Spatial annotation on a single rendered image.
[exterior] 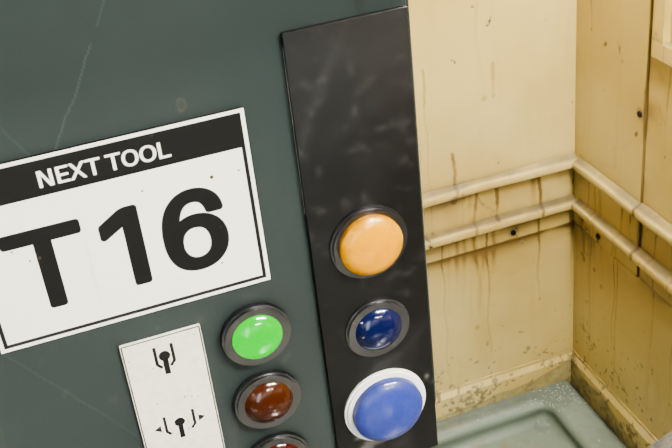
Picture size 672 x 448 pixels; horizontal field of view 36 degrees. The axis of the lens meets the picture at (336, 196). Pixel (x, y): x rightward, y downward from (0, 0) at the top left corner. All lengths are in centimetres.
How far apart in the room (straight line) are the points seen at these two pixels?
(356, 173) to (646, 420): 150
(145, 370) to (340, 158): 11
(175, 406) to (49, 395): 5
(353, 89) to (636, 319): 142
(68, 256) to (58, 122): 5
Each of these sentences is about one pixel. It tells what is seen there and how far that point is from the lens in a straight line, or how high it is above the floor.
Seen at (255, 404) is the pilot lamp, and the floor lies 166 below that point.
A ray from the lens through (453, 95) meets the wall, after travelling 161.
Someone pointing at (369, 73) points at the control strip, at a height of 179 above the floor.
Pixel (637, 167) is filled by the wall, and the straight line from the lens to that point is 161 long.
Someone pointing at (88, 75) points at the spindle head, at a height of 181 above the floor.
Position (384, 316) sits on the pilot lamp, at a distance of 40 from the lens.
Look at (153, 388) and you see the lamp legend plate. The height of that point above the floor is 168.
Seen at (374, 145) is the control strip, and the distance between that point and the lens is 37.
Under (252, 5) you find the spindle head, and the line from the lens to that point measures 34.
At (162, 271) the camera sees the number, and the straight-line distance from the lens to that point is 37.
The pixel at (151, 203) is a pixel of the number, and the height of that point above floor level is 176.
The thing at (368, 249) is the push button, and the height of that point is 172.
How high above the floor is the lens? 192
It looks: 29 degrees down
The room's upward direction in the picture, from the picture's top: 7 degrees counter-clockwise
